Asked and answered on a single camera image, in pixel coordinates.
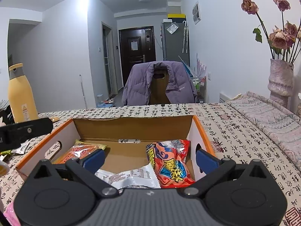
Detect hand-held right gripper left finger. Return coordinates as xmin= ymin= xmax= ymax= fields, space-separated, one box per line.
xmin=32 ymin=149 xmax=119 ymax=198

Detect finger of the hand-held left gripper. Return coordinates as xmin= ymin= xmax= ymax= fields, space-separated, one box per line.
xmin=5 ymin=118 xmax=54 ymax=147

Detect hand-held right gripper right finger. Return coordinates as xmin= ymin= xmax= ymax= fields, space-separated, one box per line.
xmin=182 ymin=149 xmax=271 ymax=198

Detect large orange gold snack packet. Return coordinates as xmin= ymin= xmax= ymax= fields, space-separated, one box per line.
xmin=53 ymin=139 xmax=108 ymax=165

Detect red orange chip bag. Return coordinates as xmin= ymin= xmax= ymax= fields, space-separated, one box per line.
xmin=146 ymin=139 xmax=197 ymax=189

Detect white snack packet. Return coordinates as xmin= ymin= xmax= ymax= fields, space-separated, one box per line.
xmin=95 ymin=163 xmax=161 ymax=190

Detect orange cardboard box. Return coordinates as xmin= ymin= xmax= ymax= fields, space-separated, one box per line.
xmin=15 ymin=115 xmax=217 ymax=190

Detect small silver snack packet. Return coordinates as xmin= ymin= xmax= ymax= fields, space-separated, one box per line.
xmin=11 ymin=142 xmax=30 ymax=155

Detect yellow cup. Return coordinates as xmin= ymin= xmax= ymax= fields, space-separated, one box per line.
xmin=0 ymin=161 xmax=10 ymax=176

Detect yellow bottle grey cap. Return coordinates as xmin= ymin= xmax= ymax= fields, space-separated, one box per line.
xmin=8 ymin=63 xmax=39 ymax=123

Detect white radiator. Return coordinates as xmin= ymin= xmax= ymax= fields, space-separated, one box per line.
xmin=219 ymin=92 xmax=232 ymax=103

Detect folded patterned blanket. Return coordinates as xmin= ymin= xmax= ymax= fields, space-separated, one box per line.
xmin=227 ymin=91 xmax=301 ymax=165

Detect pink snack packet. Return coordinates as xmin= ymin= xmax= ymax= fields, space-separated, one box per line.
xmin=3 ymin=202 xmax=21 ymax=226

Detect brown wooden chair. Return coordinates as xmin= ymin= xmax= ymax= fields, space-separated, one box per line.
xmin=149 ymin=69 xmax=171 ymax=105

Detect purple puffer jacket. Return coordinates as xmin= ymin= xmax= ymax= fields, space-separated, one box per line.
xmin=122 ymin=61 xmax=198 ymax=106

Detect blue folded board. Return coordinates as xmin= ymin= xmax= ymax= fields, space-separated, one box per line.
xmin=178 ymin=56 xmax=194 ymax=78

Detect grey interior door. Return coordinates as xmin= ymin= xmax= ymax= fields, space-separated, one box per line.
xmin=102 ymin=22 xmax=118 ymax=97

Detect dark entrance door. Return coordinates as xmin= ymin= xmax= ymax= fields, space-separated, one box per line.
xmin=118 ymin=26 xmax=157 ymax=89

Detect pink textured vase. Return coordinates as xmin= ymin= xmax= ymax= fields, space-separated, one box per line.
xmin=268 ymin=58 xmax=295 ymax=110

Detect grey refrigerator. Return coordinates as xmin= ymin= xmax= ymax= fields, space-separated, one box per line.
xmin=161 ymin=20 xmax=190 ymax=63

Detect dried pink roses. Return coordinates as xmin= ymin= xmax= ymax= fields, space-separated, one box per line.
xmin=236 ymin=0 xmax=301 ymax=63

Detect yellow black box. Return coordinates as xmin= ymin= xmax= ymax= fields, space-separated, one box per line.
xmin=167 ymin=14 xmax=187 ymax=22

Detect wire storage rack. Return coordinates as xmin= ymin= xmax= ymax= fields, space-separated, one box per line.
xmin=192 ymin=76 xmax=207 ymax=103

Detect wall poster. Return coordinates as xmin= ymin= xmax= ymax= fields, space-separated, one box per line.
xmin=192 ymin=1 xmax=201 ymax=25

